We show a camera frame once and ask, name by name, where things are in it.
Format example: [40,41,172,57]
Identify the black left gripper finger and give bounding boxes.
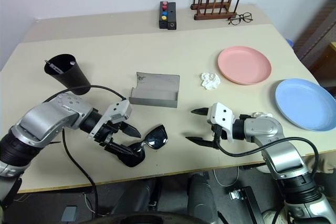
[104,141,137,157]
[121,121,142,138]

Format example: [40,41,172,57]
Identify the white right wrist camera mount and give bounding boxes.
[206,102,236,143]

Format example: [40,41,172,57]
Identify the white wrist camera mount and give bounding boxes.
[206,102,236,143]
[88,100,132,141]

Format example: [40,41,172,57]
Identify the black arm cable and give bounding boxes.
[216,136,325,204]
[41,84,126,218]

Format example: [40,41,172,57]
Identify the black plastic cup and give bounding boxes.
[43,54,90,95]

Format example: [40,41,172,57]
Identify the brown wooden peg rack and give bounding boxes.
[190,0,242,21]

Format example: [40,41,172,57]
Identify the blue plate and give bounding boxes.
[275,78,336,132]

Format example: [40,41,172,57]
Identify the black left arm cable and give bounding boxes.
[41,84,126,218]

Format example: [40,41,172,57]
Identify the thin grey cable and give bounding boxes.
[213,166,239,187]

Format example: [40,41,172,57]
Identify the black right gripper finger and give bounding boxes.
[191,107,209,116]
[185,136,218,149]

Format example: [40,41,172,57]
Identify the large crumpled white paper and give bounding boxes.
[200,72,221,90]

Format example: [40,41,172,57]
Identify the pink plate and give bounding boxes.
[217,46,272,86]

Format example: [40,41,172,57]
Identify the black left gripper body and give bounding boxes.
[96,120,127,152]

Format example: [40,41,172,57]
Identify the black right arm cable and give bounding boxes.
[216,136,325,204]

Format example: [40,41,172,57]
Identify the brown slatted screen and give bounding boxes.
[292,0,336,63]

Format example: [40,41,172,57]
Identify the black metal bracket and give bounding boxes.
[228,186,265,224]

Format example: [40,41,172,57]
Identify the grey foot pedal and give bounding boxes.
[62,205,78,222]

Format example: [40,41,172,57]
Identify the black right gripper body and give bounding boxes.
[210,123,228,144]

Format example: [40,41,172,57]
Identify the black sunglasses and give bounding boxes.
[117,125,169,167]

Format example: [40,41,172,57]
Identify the grey open glasses case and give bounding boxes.
[129,71,181,109]

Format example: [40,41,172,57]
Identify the black box with coloured buttons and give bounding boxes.
[159,1,169,29]

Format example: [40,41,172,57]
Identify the dark grey rounded shape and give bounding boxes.
[187,172,219,224]

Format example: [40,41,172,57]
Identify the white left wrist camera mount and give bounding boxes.
[88,100,132,141]

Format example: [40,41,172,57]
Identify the black-framed clear eyeglasses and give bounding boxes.
[227,12,254,27]

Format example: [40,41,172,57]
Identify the black pen with clip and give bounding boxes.
[44,60,64,74]

